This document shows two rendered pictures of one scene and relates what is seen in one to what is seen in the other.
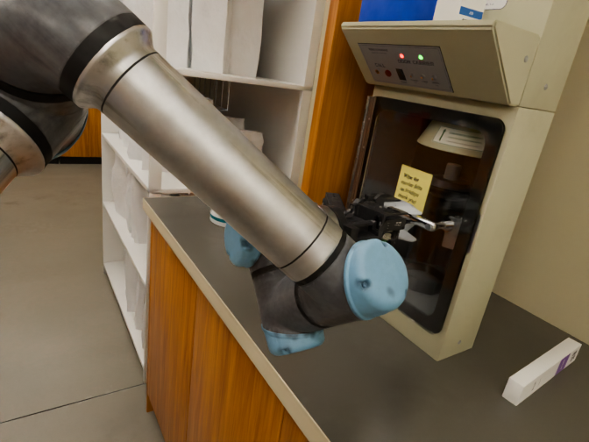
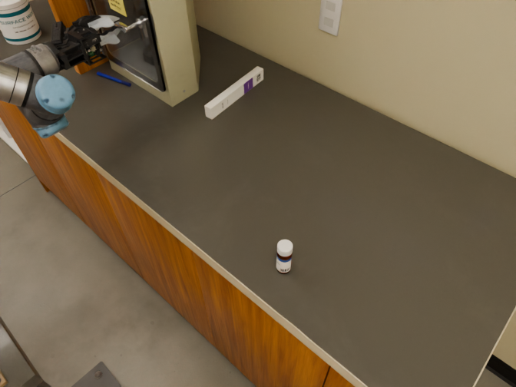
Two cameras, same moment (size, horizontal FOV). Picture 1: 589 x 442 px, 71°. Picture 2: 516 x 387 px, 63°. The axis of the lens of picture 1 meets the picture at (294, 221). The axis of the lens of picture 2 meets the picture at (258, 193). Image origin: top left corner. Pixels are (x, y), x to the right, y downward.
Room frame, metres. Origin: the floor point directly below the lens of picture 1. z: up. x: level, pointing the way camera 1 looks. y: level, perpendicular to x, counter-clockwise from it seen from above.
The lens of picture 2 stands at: (-0.42, -0.34, 1.76)
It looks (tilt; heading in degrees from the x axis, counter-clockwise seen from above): 50 degrees down; 348
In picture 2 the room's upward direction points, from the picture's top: 1 degrees counter-clockwise
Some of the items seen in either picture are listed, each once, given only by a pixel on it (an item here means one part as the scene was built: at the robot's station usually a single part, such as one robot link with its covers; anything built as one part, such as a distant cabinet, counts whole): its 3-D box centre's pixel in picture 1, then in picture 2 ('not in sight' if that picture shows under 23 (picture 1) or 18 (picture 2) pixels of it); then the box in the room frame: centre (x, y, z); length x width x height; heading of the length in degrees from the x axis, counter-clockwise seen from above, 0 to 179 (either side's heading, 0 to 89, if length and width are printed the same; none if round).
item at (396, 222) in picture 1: (359, 227); (74, 47); (0.61, -0.10, 1.20); 0.12 x 0.09 x 0.08; 125
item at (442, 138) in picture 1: (403, 209); (117, 13); (0.78, -0.21, 1.19); 0.30 x 0.01 x 0.40; 35
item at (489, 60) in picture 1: (420, 60); not in sight; (0.75, -0.17, 1.46); 0.32 x 0.11 x 0.10; 35
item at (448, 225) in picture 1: (422, 219); (124, 23); (0.70, -0.23, 1.20); 0.10 x 0.05 x 0.03; 35
